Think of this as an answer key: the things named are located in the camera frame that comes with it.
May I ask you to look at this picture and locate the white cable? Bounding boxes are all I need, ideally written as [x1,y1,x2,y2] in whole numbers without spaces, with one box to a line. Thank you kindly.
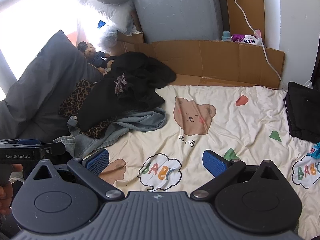
[224,0,286,88]

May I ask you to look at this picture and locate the blue denim garment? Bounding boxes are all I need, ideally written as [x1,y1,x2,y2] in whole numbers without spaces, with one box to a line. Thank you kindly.
[54,107,167,161]

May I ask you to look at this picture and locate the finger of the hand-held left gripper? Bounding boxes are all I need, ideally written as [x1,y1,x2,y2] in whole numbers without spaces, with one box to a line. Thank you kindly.
[0,139,42,146]

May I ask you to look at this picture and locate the crumpled clear plastic wrap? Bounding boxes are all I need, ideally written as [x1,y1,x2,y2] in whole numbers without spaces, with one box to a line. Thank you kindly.
[96,10,143,49]

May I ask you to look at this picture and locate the teal printed cloth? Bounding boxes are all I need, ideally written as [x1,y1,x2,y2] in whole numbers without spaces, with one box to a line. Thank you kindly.
[310,142,320,159]

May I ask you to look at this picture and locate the cream printed bed sheet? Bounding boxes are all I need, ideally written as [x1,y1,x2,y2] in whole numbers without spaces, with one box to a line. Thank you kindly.
[81,84,320,240]

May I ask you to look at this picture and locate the grey pillow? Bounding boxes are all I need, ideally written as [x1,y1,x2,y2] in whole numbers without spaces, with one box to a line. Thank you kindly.
[0,30,103,143]

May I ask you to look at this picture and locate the plush bear in blue uniform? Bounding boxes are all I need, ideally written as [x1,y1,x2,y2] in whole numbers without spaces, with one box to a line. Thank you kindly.
[77,41,110,74]

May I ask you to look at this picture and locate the leopard print garment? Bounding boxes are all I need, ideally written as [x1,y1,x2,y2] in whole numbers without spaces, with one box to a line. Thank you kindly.
[59,79,118,139]

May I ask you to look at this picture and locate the small plush bear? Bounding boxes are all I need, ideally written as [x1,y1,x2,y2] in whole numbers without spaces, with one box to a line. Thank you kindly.
[102,59,116,76]

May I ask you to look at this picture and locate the grey plastic-wrapped mattress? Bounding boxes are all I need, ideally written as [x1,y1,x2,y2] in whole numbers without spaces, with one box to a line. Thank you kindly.
[126,0,231,44]

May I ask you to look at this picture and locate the person's left hand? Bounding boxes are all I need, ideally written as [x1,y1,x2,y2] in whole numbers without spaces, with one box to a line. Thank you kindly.
[0,164,23,216]

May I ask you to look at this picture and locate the tall cardboard panel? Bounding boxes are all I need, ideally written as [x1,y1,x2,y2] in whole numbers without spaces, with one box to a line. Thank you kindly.
[223,0,266,42]

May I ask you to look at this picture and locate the brown cardboard box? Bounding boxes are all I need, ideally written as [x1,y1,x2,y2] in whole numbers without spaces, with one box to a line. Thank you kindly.
[116,10,145,53]

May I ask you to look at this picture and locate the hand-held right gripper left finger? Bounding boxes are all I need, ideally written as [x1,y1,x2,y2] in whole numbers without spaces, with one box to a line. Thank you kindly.
[24,149,125,202]

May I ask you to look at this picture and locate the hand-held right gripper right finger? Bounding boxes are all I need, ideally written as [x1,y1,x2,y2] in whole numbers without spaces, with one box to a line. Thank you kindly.
[190,150,288,202]

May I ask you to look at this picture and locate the black pants with floral stripes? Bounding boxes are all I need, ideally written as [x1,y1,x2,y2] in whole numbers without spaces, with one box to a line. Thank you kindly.
[76,71,166,133]

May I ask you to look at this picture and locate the flat cardboard sheet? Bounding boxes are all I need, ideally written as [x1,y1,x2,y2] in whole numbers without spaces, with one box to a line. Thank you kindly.
[117,39,286,90]

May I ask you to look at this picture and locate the purple refill pouch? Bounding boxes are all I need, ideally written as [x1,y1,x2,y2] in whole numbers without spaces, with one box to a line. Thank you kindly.
[231,34,262,46]

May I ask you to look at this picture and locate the stack of folded black clothes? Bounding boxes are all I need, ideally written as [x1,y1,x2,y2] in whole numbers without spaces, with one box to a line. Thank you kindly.
[283,81,320,142]

